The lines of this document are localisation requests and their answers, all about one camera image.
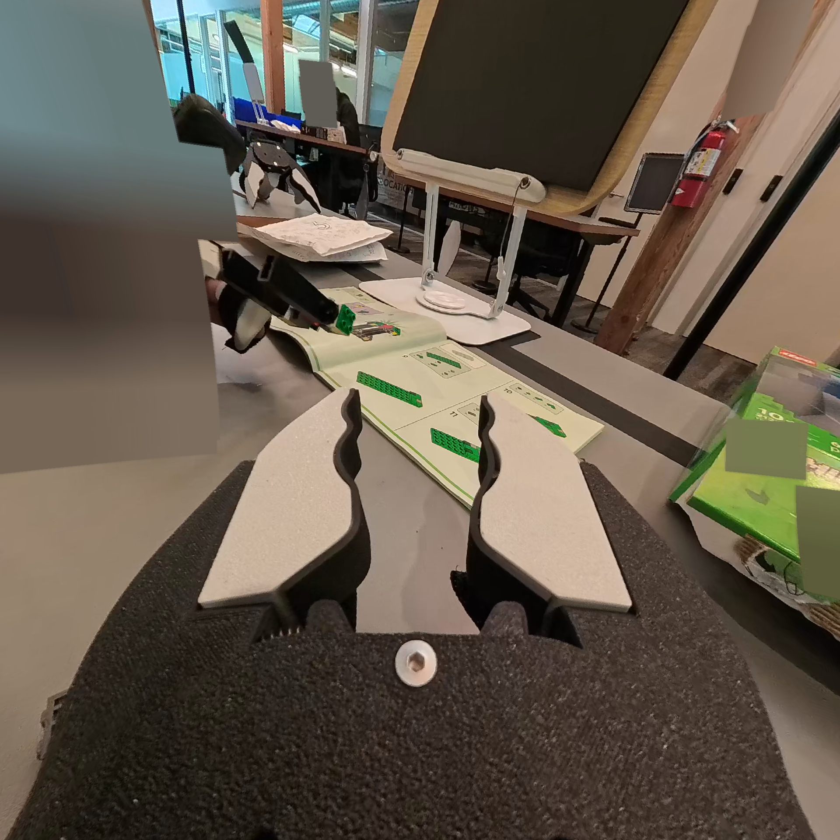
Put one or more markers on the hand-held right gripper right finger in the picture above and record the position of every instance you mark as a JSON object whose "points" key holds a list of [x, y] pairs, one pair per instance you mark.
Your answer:
{"points": [[551, 518]]}

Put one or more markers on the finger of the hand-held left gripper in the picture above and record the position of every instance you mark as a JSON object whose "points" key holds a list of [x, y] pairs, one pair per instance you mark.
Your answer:
{"points": [[208, 257], [253, 328]]}

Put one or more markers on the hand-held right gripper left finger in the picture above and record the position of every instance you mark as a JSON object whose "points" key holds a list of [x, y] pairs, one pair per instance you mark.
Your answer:
{"points": [[282, 512]]}

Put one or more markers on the black bar green brick assembly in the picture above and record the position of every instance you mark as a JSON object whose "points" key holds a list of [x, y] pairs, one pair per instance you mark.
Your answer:
{"points": [[282, 282]]}

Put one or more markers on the long brown desk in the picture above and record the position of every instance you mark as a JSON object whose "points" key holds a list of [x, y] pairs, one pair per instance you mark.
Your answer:
{"points": [[295, 134]]}

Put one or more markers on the grey desk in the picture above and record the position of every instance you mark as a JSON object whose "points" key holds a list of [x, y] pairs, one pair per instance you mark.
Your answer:
{"points": [[98, 525]]}

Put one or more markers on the white desk lamp stand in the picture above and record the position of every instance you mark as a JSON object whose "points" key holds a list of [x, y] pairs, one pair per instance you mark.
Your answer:
{"points": [[459, 174]]}

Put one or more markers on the black grey gripper tool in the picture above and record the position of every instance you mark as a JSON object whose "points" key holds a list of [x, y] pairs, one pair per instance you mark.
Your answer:
{"points": [[269, 157]]}

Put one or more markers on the blue container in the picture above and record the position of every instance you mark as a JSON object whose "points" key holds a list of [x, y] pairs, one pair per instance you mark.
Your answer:
{"points": [[246, 110]]}

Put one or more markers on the building instruction booklet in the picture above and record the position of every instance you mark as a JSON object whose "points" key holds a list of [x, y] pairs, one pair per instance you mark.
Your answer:
{"points": [[407, 374]]}

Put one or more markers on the green toy box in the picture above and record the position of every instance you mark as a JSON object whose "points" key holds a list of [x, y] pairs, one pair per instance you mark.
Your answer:
{"points": [[741, 512]]}

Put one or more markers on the wooden pillar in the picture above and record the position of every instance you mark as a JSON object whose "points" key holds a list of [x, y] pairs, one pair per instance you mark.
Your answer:
{"points": [[272, 52], [656, 275]]}

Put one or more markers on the brown table black legs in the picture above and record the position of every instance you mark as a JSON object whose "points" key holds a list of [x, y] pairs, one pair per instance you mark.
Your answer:
{"points": [[590, 223]]}

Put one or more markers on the black panel plywood edge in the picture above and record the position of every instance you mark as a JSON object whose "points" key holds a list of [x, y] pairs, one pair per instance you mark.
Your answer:
{"points": [[525, 85]]}

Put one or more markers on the red fire extinguisher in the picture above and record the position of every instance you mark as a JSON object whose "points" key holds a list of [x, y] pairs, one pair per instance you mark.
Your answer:
{"points": [[699, 164]]}

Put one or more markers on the black metal post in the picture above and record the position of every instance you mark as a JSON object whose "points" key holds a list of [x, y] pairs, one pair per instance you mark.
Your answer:
{"points": [[754, 249]]}

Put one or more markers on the wall-mounted tablet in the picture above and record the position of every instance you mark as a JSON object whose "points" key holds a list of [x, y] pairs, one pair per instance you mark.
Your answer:
{"points": [[656, 180]]}

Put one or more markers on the black wall switch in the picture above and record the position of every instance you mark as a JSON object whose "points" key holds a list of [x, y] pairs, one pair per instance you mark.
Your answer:
{"points": [[733, 181], [771, 188]]}

